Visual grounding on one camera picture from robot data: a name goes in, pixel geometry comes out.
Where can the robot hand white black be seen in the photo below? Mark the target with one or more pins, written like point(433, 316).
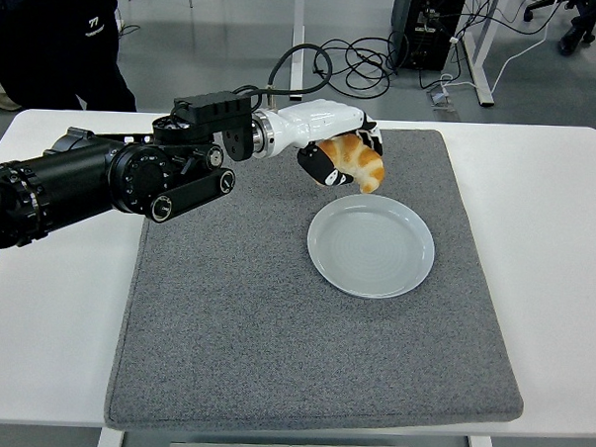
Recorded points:
point(317, 118)

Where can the golden croissant bread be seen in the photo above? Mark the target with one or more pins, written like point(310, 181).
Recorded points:
point(365, 162)

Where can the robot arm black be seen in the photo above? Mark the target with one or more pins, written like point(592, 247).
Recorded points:
point(82, 174)

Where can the grey round plate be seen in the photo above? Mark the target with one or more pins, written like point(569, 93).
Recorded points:
point(371, 246)

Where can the grey floor socket box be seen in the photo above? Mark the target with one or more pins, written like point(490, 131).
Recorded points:
point(442, 98)

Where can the black computer tower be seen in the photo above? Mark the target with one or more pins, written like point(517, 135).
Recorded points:
point(425, 36)

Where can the white desk leg with foot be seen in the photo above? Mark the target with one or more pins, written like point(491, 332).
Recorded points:
point(485, 38)

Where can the grey fabric mat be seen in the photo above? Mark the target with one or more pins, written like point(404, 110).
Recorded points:
point(273, 331)

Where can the black office chair base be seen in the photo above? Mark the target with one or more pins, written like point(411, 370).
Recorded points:
point(540, 4)

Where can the person's foot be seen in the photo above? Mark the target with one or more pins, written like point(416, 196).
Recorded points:
point(575, 40)

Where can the person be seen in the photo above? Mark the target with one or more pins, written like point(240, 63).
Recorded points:
point(48, 49)

